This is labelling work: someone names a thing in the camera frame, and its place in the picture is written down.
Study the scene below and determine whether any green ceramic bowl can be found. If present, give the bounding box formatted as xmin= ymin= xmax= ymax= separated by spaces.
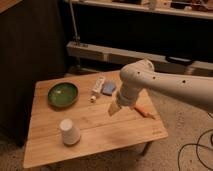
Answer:
xmin=47 ymin=82 xmax=78 ymax=108

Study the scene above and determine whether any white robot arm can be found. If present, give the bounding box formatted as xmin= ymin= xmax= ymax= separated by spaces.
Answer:
xmin=108 ymin=59 xmax=213 ymax=116

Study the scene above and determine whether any white remote control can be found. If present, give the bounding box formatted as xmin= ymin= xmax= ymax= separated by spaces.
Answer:
xmin=92 ymin=76 xmax=106 ymax=93

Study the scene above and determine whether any wooden folding table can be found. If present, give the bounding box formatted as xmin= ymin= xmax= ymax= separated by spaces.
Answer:
xmin=23 ymin=74 xmax=168 ymax=168

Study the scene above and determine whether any white paper cup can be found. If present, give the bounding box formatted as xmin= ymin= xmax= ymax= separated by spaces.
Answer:
xmin=59 ymin=119 xmax=81 ymax=145

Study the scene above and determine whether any grey lower shelf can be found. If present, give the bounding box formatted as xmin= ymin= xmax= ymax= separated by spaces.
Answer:
xmin=66 ymin=41 xmax=213 ymax=76

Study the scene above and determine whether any metal stand pole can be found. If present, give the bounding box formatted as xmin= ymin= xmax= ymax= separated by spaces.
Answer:
xmin=69 ymin=0 xmax=87 ymax=47

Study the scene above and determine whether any upper wooden shelf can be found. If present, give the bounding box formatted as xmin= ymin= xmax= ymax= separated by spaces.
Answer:
xmin=64 ymin=0 xmax=213 ymax=20

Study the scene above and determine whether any black handle on shelf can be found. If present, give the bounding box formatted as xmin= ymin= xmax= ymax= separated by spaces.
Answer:
xmin=165 ymin=56 xmax=195 ymax=66

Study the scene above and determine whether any black floor cable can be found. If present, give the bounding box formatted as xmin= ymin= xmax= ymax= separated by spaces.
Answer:
xmin=176 ymin=112 xmax=213 ymax=171

